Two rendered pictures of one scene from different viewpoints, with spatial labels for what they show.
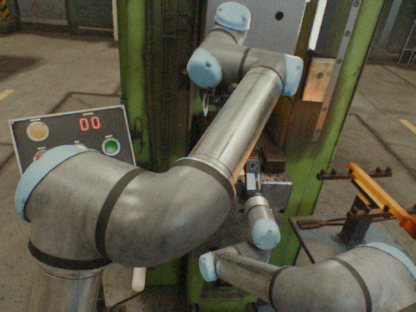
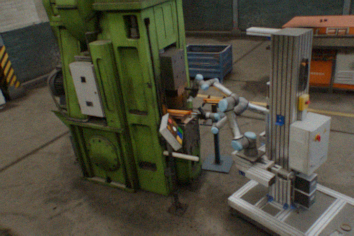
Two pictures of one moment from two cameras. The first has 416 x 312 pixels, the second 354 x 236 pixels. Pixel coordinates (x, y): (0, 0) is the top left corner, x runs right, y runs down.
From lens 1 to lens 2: 3.21 m
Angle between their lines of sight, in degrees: 45
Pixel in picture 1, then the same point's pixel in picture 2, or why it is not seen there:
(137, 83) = (156, 109)
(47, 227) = (230, 106)
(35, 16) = not seen: outside the picture
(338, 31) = not seen: hidden behind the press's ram
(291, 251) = not seen: hidden behind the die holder
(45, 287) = (232, 114)
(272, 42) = (183, 79)
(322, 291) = (241, 105)
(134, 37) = (154, 96)
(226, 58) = (208, 83)
